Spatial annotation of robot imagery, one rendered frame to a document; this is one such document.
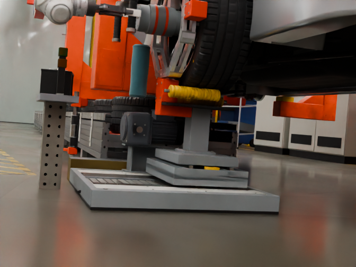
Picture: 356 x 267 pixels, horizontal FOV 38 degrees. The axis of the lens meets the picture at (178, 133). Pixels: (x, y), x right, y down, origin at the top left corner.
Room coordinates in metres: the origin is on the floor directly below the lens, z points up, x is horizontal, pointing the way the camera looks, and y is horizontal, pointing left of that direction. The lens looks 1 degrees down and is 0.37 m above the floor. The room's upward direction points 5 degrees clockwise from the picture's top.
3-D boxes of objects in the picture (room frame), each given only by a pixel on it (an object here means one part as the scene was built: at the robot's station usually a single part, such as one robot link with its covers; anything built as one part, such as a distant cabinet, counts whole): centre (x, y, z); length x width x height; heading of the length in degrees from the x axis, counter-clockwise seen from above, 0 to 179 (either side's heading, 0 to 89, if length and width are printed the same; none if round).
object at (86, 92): (4.86, 0.70, 0.69); 0.52 x 0.17 x 0.35; 108
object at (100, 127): (4.12, 0.78, 0.28); 2.47 x 0.09 x 0.22; 18
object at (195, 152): (2.55, -0.09, 0.32); 0.40 x 0.30 x 0.28; 18
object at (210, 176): (2.55, -0.09, 0.13); 0.50 x 0.36 x 0.10; 18
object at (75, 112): (4.02, 0.81, 0.30); 0.09 x 0.05 x 0.50; 18
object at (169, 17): (2.47, 0.14, 0.85); 0.21 x 0.14 x 0.14; 108
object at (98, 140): (4.24, 0.41, 0.14); 2.47 x 0.85 x 0.27; 18
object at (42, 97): (2.48, 0.60, 0.44); 0.43 x 0.17 x 0.03; 18
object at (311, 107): (5.49, -1.26, 0.69); 0.52 x 0.17 x 0.35; 108
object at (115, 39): (2.59, 0.35, 0.83); 0.04 x 0.04 x 0.16
